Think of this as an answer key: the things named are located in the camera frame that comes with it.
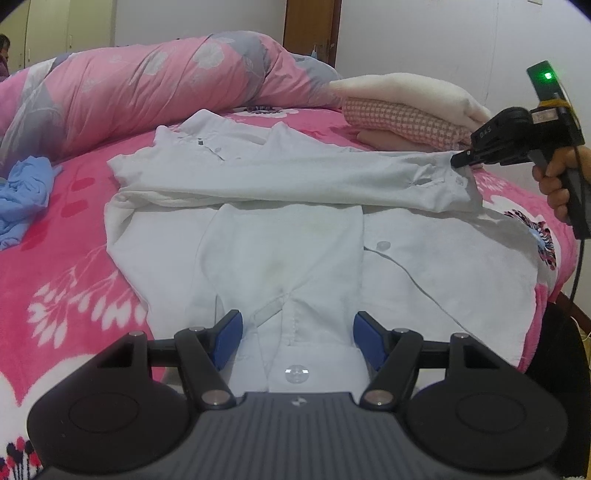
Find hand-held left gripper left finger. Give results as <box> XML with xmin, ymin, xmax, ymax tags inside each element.
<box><xmin>95</xmin><ymin>310</ymin><xmax>244</xmax><ymax>411</ymax></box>

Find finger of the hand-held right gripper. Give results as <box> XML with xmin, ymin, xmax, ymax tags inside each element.
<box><xmin>450</xmin><ymin>148</ymin><xmax>485</xmax><ymax>169</ymax></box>

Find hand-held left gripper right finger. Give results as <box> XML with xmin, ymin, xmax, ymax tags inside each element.
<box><xmin>353</xmin><ymin>311</ymin><xmax>506</xmax><ymax>411</ymax></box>

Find white button shirt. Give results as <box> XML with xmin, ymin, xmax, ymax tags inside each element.
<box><xmin>104</xmin><ymin>109</ymin><xmax>543</xmax><ymax>398</ymax></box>

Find person's right hand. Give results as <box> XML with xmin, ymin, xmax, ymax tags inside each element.
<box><xmin>532</xmin><ymin>147</ymin><xmax>591</xmax><ymax>222</ymax></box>

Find beige folded cloth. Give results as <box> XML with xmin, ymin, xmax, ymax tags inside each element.
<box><xmin>358</xmin><ymin>129</ymin><xmax>458</xmax><ymax>152</ymax></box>

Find pink floral bed blanket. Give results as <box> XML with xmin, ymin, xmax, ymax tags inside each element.
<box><xmin>0</xmin><ymin>104</ymin><xmax>583</xmax><ymax>480</ymax></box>

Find person's black trousers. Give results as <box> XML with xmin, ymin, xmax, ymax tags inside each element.
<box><xmin>519</xmin><ymin>300</ymin><xmax>591</xmax><ymax>480</ymax></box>

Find brown wooden door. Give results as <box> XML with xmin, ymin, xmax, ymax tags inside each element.
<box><xmin>283</xmin><ymin>0</ymin><xmax>343</xmax><ymax>70</ymax></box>

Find light blue garment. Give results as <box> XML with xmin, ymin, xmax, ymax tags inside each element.
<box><xmin>0</xmin><ymin>155</ymin><xmax>63</xmax><ymax>252</ymax></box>

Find pink grey floral duvet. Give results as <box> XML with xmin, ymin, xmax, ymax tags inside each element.
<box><xmin>0</xmin><ymin>31</ymin><xmax>345</xmax><ymax>162</ymax></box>

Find pale yellow wardrobe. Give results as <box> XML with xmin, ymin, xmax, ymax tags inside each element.
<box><xmin>0</xmin><ymin>0</ymin><xmax>116</xmax><ymax>75</ymax></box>

